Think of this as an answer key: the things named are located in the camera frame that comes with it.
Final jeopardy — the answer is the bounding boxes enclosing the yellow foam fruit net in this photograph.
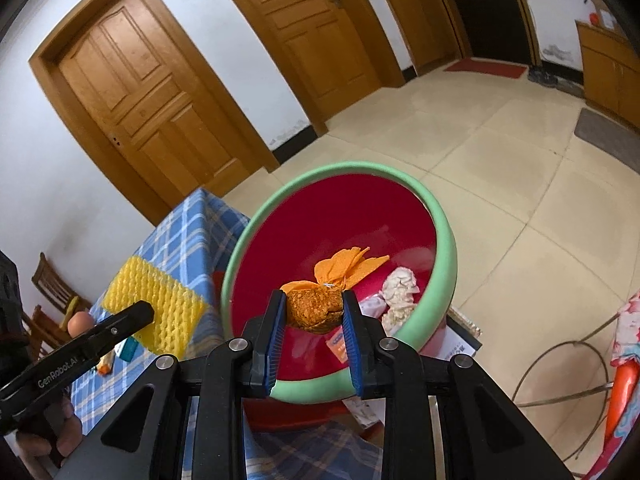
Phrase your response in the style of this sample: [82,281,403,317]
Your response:
[101,256,208,359]

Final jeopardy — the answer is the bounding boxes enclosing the white tissue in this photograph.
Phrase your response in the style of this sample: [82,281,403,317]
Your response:
[381,266,420,336]

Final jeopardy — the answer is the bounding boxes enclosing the orange snack packet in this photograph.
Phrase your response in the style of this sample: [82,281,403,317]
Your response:
[326,327,348,364]

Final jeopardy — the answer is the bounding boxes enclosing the left hand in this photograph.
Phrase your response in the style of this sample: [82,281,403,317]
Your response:
[14,396,85,476]

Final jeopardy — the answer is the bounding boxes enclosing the near wooden chair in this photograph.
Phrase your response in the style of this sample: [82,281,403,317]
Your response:
[22,306,70,361]

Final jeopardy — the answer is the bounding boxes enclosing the large apple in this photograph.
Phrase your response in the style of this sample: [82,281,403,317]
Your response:
[66,311,96,338]

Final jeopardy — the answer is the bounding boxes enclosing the teal and white box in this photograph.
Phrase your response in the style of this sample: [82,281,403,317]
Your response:
[114,337,139,363]

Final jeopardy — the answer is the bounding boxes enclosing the papers under bin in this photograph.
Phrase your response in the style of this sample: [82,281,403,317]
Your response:
[342,308,482,429]

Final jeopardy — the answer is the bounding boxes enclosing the far wooden chair with cushion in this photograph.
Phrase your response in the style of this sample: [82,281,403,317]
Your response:
[32,252,91,314]

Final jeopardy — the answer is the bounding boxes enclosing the floral cloth with orange object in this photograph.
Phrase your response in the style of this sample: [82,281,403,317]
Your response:
[585,292,639,479]

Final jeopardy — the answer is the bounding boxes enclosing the blue plaid tablecloth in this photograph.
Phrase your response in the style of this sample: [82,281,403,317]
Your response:
[72,190,383,479]

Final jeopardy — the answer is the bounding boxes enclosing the red bin with green rim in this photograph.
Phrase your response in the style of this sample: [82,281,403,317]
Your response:
[220,162,457,404]

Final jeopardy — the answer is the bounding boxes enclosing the grey floor mat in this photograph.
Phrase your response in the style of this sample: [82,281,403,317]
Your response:
[574,108,639,167]

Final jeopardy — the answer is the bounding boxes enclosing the left wooden door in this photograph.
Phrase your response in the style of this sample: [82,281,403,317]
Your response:
[29,0,279,224]

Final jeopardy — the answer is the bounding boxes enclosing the wooden door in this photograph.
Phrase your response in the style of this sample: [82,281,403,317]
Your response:
[29,0,279,224]
[232,0,405,134]

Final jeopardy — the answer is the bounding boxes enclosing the shoes by door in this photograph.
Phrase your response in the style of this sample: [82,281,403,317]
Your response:
[527,66,558,88]

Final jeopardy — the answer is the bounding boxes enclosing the red doormat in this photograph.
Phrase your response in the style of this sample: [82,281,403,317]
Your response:
[446,58,527,79]

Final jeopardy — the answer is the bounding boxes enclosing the wooden cabinet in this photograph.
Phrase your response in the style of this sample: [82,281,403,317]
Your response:
[576,21,640,131]

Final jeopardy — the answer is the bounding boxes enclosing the dark entrance door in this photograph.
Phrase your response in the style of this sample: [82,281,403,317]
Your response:
[442,0,540,66]

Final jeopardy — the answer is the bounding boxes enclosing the middle wooden door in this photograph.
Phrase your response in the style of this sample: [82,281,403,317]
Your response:
[232,0,405,134]

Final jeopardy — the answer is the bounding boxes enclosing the cable on floor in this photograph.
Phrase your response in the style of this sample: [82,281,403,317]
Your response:
[511,312,622,463]

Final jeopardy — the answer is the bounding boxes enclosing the low wooden wall panel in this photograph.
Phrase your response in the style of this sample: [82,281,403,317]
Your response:
[386,0,459,76]

